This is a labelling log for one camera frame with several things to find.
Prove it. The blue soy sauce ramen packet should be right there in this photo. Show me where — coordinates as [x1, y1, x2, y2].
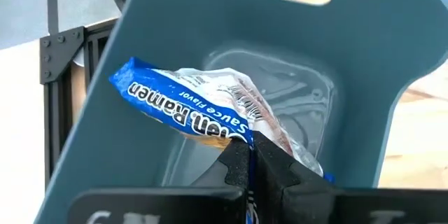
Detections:
[108, 57, 336, 224]

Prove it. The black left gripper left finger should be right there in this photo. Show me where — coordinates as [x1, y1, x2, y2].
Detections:
[66, 138, 251, 224]

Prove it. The black metal table frame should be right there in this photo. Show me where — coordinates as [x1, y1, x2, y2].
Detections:
[39, 0, 129, 190]

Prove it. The blue-grey plastic bin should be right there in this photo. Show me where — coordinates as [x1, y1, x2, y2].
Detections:
[33, 0, 448, 224]

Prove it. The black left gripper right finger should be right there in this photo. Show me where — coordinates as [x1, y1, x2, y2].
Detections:
[252, 131, 448, 224]

